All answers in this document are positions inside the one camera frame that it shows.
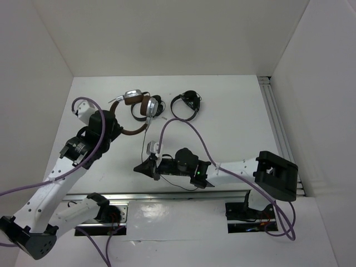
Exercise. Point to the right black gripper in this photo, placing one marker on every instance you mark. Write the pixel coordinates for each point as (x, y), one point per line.
(149, 168)

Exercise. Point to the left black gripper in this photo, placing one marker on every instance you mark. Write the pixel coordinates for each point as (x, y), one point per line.
(116, 130)

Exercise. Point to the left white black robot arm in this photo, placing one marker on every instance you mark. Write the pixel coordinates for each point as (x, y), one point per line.
(37, 226)

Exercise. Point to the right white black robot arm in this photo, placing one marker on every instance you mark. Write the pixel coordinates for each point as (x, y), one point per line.
(269, 174)

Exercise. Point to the black headphones left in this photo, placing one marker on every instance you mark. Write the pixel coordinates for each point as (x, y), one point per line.
(151, 106)

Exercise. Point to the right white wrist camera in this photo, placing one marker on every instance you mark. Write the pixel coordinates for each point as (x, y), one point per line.
(152, 150)

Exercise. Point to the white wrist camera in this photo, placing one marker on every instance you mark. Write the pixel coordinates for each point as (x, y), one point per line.
(152, 150)
(84, 110)

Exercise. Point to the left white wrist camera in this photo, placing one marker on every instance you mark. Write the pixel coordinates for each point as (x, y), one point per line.
(84, 110)

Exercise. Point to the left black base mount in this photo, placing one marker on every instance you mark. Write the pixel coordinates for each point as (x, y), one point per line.
(111, 214)

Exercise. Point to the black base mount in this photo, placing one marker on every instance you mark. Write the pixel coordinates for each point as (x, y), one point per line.
(238, 211)
(111, 214)

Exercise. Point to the aluminium rail front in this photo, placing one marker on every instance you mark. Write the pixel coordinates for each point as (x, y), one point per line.
(163, 196)

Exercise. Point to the aluminium rail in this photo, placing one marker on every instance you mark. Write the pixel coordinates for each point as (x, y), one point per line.
(277, 126)
(163, 196)

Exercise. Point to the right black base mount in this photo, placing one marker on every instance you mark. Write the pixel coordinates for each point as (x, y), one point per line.
(238, 211)

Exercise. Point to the aluminium rail right side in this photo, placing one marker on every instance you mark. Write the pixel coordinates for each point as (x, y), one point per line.
(277, 126)

